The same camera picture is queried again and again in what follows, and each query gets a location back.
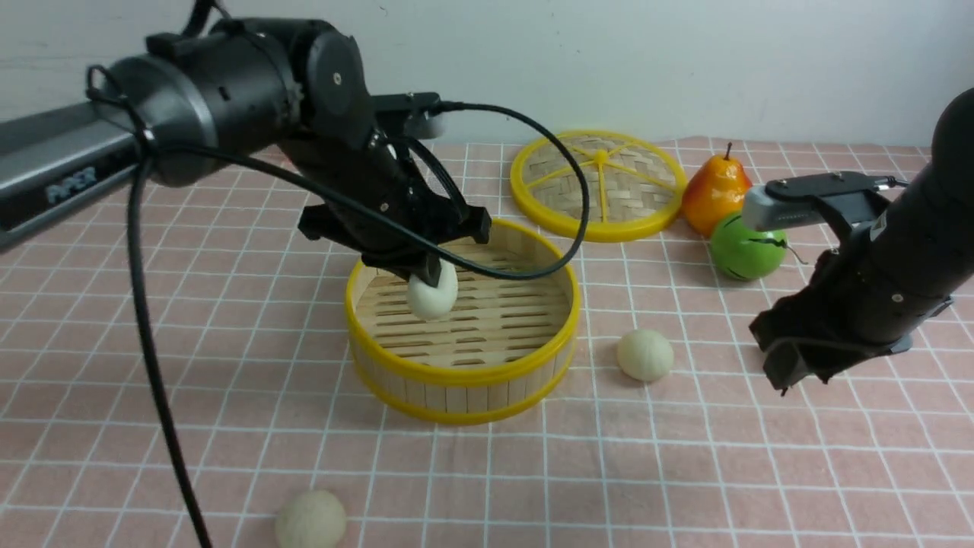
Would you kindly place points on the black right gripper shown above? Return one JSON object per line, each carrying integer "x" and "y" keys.
{"x": 844, "y": 317}

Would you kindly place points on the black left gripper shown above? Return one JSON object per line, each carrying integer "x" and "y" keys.
{"x": 389, "y": 187}

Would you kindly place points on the white bun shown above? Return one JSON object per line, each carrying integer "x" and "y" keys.
{"x": 645, "y": 355}
{"x": 313, "y": 519}
{"x": 432, "y": 303}

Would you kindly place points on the white bun front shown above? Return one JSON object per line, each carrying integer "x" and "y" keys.
{"x": 313, "y": 519}

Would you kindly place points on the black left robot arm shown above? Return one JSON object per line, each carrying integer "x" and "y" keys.
{"x": 248, "y": 85}

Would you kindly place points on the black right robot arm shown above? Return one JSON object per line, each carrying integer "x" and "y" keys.
{"x": 904, "y": 248}

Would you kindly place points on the bamboo steamer tray yellow rim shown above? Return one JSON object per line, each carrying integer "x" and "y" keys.
{"x": 503, "y": 347}

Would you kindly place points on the bamboo steamer lid yellow rim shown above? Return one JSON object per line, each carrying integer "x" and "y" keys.
{"x": 635, "y": 188}

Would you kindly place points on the green toy watermelon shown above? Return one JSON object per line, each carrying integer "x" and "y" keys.
{"x": 746, "y": 255}

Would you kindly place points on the pink checkered tablecloth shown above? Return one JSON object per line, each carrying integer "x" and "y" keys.
{"x": 251, "y": 335}

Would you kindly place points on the orange yellow toy pear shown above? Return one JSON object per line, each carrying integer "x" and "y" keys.
{"x": 716, "y": 190}

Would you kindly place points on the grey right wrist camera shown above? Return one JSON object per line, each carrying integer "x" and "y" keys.
{"x": 841, "y": 199}

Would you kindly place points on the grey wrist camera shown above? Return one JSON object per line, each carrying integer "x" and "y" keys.
{"x": 416, "y": 114}
{"x": 841, "y": 199}

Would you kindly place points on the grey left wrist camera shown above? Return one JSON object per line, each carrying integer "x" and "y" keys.
{"x": 416, "y": 114}

